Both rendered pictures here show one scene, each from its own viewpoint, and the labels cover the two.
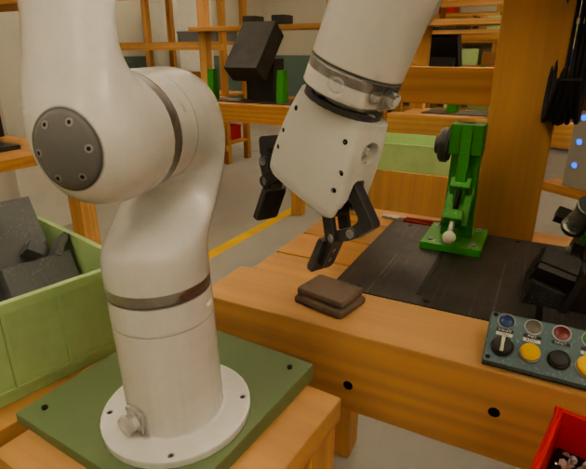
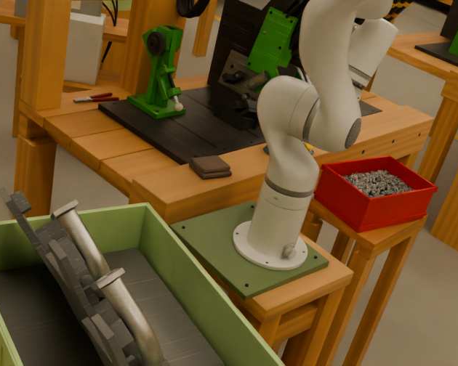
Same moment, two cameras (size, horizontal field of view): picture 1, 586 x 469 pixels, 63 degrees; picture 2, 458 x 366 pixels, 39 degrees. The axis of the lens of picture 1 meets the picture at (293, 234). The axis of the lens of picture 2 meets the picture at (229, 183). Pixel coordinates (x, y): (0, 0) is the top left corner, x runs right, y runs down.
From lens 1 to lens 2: 1.60 m
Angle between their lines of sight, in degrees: 72
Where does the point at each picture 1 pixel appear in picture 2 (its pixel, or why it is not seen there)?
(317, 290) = (213, 166)
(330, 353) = (232, 195)
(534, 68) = not seen: outside the picture
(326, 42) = (368, 69)
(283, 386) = not seen: hidden behind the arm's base
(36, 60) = (347, 102)
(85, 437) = (277, 275)
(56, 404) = (245, 281)
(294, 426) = not seen: hidden behind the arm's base
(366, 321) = (235, 171)
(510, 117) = (159, 13)
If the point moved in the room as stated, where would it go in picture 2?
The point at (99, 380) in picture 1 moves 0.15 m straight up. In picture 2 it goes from (230, 264) to (244, 210)
